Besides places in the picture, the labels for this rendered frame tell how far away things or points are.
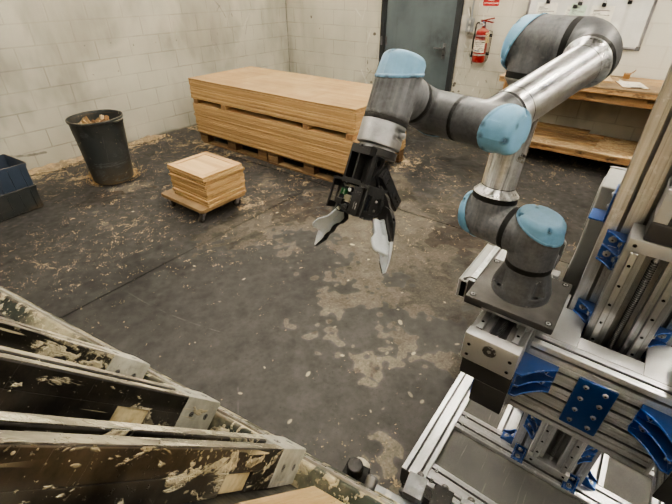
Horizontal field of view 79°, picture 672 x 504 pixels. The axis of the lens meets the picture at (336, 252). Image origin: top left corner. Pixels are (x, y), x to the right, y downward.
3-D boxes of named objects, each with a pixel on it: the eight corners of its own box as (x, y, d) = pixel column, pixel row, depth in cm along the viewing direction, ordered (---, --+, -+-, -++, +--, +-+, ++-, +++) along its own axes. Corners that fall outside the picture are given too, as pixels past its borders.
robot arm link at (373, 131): (375, 125, 73) (416, 133, 69) (368, 150, 74) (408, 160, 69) (355, 113, 66) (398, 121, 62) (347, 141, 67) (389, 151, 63)
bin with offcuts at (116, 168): (150, 176, 436) (133, 114, 400) (103, 192, 402) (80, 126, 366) (124, 165, 462) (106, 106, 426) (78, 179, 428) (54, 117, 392)
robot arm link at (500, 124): (639, 74, 84) (500, 177, 64) (584, 67, 91) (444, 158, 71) (659, 11, 77) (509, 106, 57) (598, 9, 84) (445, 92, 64)
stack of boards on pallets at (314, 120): (404, 160, 475) (411, 89, 431) (353, 190, 405) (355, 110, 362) (257, 123, 598) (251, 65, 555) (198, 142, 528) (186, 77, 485)
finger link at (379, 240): (369, 275, 66) (355, 221, 67) (385, 273, 71) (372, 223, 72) (386, 270, 64) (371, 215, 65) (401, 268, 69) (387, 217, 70)
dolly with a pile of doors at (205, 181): (249, 203, 382) (244, 162, 359) (204, 226, 347) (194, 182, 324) (208, 187, 412) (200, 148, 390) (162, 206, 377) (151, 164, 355)
